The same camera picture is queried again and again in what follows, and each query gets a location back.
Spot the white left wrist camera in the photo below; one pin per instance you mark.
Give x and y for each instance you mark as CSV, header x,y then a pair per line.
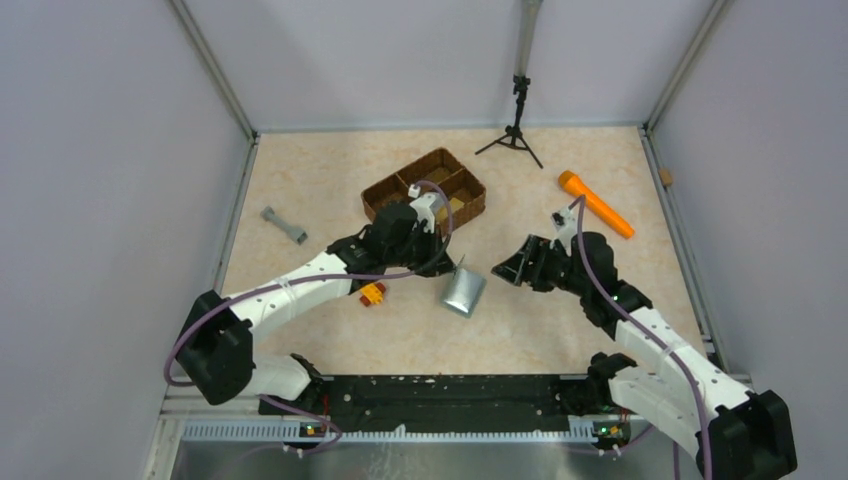
x,y
426,206

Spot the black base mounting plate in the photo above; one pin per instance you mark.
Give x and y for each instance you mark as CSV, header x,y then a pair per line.
x,y
474,404

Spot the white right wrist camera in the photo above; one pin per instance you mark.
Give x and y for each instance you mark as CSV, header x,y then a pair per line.
x,y
565,223

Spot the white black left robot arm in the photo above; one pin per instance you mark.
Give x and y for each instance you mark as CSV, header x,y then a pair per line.
x,y
216,345

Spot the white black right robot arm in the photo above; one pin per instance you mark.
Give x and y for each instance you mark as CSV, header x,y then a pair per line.
x,y
730,431

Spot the aluminium frame rail front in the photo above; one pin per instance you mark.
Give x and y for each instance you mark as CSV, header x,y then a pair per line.
x,y
240,420

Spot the black camera tripod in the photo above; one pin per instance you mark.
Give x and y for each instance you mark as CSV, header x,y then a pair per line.
x,y
513,137

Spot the orange red toy block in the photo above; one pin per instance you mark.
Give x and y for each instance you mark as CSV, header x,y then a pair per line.
x,y
372,294

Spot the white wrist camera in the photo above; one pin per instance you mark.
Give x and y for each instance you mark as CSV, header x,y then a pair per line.
x,y
565,223
426,206

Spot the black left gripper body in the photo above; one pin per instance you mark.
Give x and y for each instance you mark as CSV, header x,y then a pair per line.
x,y
419,253

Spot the yellow card in basket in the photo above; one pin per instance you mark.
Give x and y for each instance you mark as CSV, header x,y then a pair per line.
x,y
456,204

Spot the brown wicker divided basket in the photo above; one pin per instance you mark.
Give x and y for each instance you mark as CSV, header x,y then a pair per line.
x,y
438,167

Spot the orange flashlight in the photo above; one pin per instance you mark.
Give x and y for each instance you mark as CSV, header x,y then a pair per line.
x,y
572,184

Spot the small wooden block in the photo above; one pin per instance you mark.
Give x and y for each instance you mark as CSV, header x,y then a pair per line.
x,y
666,177

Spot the green card holder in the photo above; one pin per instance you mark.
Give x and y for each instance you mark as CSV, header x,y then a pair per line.
x,y
463,292

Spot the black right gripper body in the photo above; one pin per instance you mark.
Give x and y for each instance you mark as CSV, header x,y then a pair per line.
x,y
561,273

